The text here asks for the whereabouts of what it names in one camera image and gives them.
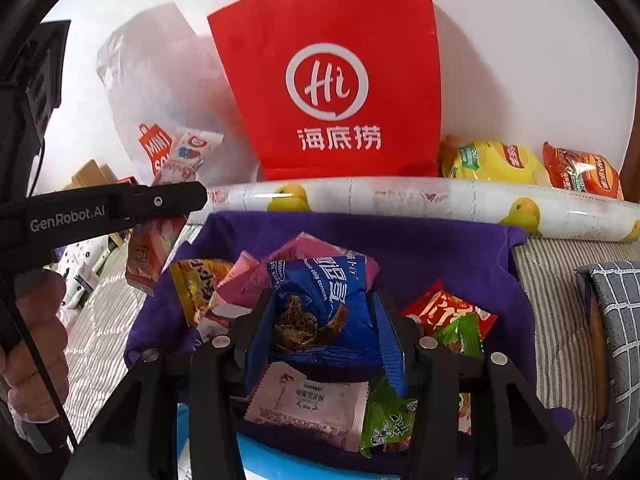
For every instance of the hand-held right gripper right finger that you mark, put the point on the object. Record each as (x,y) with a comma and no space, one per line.
(392,345)

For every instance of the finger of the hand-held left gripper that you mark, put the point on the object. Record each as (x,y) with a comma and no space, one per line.
(170,201)

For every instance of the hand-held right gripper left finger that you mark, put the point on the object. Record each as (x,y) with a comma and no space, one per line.
(257,345)

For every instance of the panda print snack packet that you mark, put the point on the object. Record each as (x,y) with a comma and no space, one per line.
(192,152)

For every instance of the red snack packet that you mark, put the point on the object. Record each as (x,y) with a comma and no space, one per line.
(445,312)

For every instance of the pink white snack packet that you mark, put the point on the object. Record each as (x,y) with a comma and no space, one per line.
(240,280)

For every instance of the small pale pink snack packet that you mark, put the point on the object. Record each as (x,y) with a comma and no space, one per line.
(305,405)

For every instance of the blue cookie packet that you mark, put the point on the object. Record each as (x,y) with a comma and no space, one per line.
(320,300)

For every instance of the green snack packet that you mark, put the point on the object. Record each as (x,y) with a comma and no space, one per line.
(390,425)

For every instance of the yellow pink snack packet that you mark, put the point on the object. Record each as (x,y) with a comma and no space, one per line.
(197,282)

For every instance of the purple towel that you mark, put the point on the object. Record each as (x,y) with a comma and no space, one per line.
(425,255)

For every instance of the strawberry print snack packet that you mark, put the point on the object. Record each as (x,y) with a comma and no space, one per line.
(466,410)

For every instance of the person's left hand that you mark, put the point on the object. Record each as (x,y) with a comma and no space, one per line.
(52,355)

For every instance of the white spotted pillow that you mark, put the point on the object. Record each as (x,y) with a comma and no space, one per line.
(82,265)

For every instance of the white plastic shopping bag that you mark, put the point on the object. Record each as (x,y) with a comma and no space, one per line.
(150,85)

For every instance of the light blue box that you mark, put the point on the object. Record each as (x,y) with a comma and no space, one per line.
(300,465)

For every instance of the fruit print paper roll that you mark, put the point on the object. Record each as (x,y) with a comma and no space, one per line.
(425,200)

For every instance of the yellow chips bag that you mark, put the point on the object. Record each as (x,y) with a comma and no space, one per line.
(495,162)

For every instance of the grey checked folded cloth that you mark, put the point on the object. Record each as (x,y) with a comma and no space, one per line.
(620,320)

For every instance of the red paper bag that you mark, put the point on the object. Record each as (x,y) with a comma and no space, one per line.
(325,25)

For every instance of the orange chips bag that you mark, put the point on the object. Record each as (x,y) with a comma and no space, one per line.
(582,170)

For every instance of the brown wooden door frame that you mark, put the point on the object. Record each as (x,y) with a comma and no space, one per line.
(631,175)

